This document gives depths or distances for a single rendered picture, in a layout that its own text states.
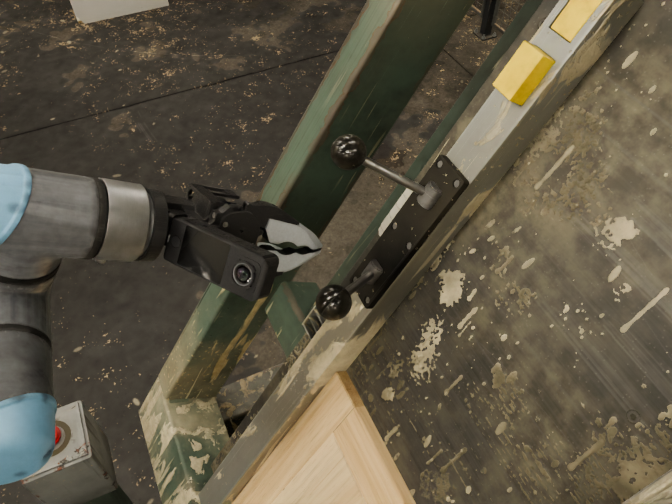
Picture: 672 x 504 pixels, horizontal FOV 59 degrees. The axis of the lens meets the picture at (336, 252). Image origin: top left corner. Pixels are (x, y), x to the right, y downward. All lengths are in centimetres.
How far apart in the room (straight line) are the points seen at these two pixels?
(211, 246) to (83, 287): 209
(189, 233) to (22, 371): 18
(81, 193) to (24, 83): 335
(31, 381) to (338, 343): 38
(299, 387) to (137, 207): 39
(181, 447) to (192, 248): 63
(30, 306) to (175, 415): 64
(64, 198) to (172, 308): 193
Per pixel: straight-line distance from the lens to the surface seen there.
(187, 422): 119
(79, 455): 118
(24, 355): 56
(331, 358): 79
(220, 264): 56
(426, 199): 65
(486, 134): 64
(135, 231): 56
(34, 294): 60
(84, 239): 56
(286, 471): 92
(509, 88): 62
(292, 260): 67
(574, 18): 63
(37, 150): 337
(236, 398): 131
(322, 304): 61
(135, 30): 415
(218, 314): 103
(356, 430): 79
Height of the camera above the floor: 195
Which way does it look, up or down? 50 degrees down
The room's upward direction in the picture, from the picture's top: straight up
